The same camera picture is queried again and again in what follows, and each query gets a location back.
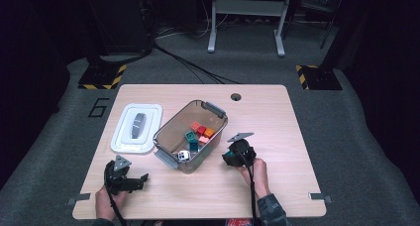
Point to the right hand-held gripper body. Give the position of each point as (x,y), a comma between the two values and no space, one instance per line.
(247,150)

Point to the person's right hand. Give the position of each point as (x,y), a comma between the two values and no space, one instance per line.
(261,176)

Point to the red printed object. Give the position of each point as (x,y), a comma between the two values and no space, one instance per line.
(237,222)

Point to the white toy car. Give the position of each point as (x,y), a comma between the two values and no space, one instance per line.
(184,155)

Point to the clear brown plastic storage box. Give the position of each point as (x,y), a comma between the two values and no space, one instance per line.
(171,133)

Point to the dark cabinet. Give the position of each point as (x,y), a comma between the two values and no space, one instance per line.
(122,18)

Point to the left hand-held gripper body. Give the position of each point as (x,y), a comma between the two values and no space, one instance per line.
(117,183)

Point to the person's left hand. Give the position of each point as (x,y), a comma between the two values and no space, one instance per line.
(104,204)

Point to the white metal stand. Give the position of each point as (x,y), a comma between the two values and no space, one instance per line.
(247,7)

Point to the large salmon toy block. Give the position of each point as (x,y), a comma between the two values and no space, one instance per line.
(195,125)

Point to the grey table bracket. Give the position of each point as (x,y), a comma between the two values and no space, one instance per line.
(318,196)

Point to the red toy block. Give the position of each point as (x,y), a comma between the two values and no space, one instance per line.
(201,130)

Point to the orange toy block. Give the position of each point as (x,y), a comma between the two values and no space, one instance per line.
(209,133)

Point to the black yellow striped base plate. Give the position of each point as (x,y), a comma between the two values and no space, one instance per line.
(322,79)
(99,76)

